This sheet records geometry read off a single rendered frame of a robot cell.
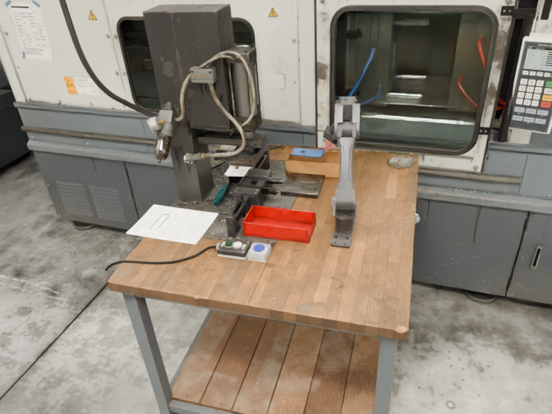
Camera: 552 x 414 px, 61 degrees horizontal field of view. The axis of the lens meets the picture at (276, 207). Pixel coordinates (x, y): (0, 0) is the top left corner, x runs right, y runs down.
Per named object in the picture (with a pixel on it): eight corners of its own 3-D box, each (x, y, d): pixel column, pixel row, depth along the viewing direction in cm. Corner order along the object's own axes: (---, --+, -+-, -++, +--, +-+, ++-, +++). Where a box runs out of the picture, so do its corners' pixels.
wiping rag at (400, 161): (385, 170, 212) (414, 169, 208) (384, 164, 210) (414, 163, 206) (387, 156, 223) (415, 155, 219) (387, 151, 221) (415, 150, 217)
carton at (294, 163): (340, 180, 206) (341, 164, 202) (285, 175, 213) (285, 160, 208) (345, 167, 216) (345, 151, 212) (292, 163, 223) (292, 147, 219)
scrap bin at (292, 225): (309, 243, 168) (308, 230, 165) (243, 235, 174) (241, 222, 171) (315, 224, 177) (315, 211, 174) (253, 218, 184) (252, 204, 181)
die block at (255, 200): (259, 212, 187) (257, 196, 183) (235, 209, 189) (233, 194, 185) (273, 187, 203) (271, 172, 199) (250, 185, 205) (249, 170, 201)
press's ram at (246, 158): (257, 174, 177) (250, 98, 160) (194, 169, 183) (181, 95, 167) (270, 154, 191) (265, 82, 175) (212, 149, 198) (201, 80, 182)
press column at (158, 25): (203, 202, 196) (171, 11, 155) (177, 199, 199) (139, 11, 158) (216, 185, 207) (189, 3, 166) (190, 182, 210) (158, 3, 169)
